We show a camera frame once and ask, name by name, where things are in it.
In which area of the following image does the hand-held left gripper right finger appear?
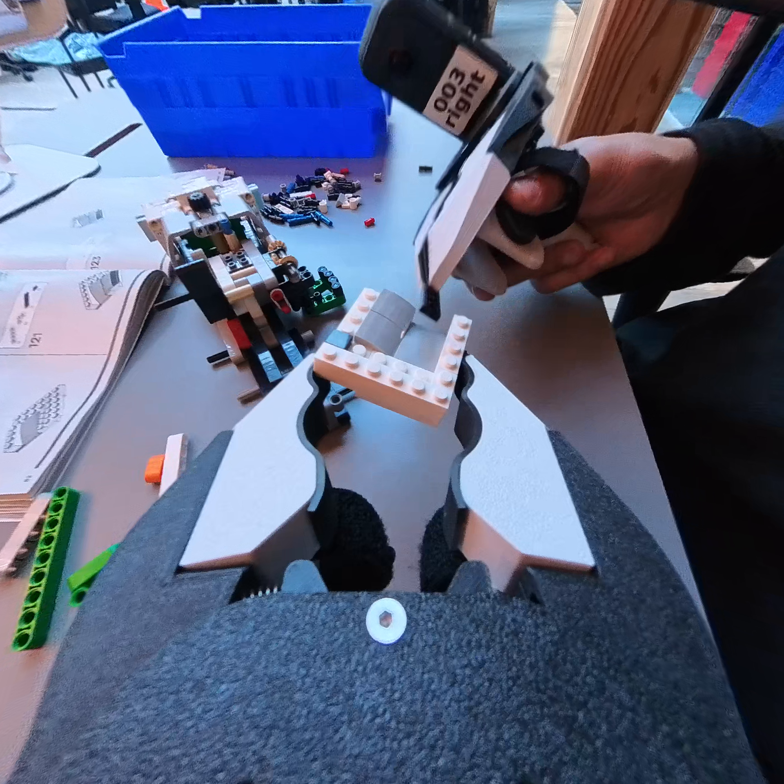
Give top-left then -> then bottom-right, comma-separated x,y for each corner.
442,354 -> 597,595

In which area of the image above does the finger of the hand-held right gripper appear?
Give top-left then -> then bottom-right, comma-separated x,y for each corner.
413,184 -> 443,292
425,142 -> 513,292

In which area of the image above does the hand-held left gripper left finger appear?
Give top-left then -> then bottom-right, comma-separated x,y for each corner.
176,366 -> 328,592

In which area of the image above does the white lego corner assembly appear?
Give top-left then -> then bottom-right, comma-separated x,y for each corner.
314,288 -> 474,428

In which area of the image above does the person's right forearm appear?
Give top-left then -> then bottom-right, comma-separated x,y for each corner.
582,116 -> 784,298

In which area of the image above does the orange and white lego piece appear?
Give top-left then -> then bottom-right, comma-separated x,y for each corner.
145,434 -> 188,498

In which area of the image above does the small grey lego connector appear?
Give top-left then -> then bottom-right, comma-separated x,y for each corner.
325,392 -> 357,431

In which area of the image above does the pile of small lego pieces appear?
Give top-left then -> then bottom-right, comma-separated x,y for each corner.
260,165 -> 383,230

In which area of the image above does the partly built lego model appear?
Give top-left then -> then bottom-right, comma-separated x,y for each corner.
138,178 -> 347,402

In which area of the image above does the small green lego piece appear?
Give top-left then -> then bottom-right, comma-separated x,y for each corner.
66,544 -> 121,607

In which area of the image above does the long green lego beam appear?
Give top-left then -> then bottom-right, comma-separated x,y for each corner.
11,487 -> 82,651

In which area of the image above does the grey lego beam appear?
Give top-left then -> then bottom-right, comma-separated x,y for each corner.
0,493 -> 53,578

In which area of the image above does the lego instruction booklet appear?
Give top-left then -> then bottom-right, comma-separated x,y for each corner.
0,167 -> 246,512

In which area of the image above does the person's right hand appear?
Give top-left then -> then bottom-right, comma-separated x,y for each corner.
472,131 -> 699,301

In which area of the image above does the blue plastic bin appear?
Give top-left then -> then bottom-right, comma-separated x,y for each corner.
97,3 -> 393,159

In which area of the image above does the person's dark clothed body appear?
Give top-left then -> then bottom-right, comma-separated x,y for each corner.
612,245 -> 784,784

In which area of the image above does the white flat board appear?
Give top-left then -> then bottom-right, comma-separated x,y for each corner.
0,144 -> 102,223

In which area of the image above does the wooden post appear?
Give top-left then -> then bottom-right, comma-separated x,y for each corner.
544,0 -> 719,145

